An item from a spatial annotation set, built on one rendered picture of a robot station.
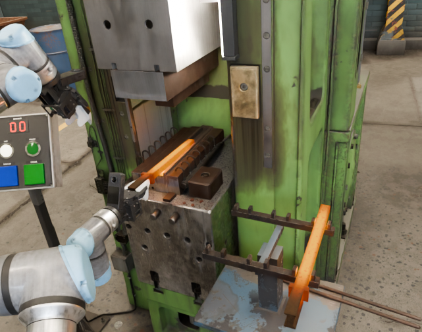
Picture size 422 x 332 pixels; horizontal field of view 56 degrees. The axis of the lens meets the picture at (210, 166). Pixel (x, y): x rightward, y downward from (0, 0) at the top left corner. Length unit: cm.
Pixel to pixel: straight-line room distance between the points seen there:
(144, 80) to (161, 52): 12
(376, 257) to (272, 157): 138
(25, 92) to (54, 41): 494
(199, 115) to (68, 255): 116
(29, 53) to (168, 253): 87
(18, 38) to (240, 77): 63
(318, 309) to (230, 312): 27
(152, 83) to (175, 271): 74
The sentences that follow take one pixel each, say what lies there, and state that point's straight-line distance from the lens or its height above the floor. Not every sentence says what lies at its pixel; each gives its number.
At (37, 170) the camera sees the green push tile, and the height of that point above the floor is 102.
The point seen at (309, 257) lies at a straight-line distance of 107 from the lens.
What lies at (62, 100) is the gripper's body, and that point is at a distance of 120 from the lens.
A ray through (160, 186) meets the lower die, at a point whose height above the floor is 94.
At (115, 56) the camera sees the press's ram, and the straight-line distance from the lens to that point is 134.
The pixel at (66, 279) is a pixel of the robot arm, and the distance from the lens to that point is 80.
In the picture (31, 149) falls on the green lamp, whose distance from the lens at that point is 161.
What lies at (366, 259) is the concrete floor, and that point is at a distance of 258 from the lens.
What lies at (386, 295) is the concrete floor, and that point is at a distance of 240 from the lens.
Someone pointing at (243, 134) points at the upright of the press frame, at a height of 111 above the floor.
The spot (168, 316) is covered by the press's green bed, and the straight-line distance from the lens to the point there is 195.
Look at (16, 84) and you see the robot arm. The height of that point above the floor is 147.
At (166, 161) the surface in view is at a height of 102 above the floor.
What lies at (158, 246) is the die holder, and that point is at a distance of 157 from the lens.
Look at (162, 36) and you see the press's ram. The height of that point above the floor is 147.
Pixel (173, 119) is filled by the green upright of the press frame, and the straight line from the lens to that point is 186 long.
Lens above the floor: 169
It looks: 29 degrees down
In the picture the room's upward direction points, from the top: 5 degrees counter-clockwise
